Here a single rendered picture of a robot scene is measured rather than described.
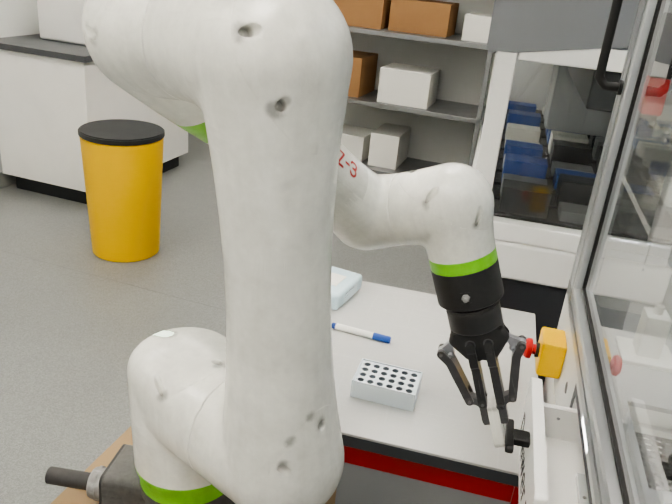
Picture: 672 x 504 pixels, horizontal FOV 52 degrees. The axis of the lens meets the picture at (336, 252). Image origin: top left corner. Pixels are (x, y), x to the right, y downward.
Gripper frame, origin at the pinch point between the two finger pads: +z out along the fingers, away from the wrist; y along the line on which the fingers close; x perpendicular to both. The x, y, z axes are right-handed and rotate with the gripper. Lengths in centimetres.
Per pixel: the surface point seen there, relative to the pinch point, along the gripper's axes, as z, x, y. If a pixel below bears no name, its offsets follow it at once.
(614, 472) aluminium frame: -1.6, 14.3, -15.0
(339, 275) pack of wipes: -2, -63, 40
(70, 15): -101, -284, 238
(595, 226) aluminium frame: -14.0, -39.0, -19.3
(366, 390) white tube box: 5.6, -20.9, 26.1
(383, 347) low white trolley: 7.6, -41.2, 27.0
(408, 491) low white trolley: 21.5, -11.2, 19.9
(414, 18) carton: -49, -385, 57
